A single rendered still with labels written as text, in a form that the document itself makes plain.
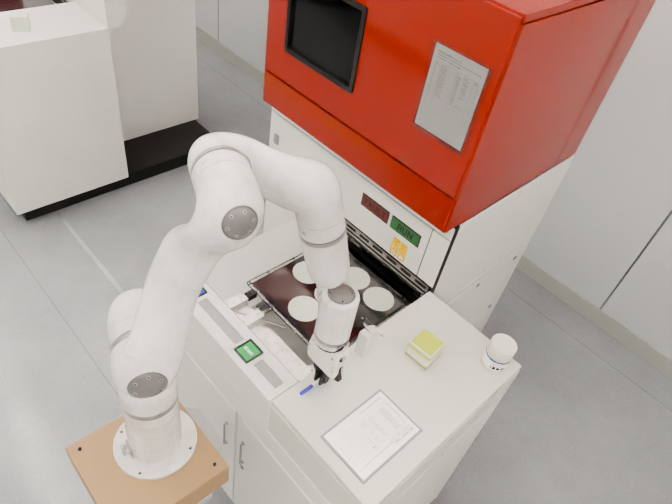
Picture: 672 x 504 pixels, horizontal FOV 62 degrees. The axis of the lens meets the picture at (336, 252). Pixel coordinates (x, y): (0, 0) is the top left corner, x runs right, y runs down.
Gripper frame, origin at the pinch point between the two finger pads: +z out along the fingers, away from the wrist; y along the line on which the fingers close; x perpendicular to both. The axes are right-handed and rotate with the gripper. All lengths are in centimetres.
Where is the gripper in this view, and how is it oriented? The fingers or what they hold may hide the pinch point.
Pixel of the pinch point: (322, 375)
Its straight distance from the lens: 144.4
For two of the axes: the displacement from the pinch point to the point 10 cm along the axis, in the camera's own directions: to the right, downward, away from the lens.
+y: -6.7, -5.8, 4.6
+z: -1.5, 7.1, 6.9
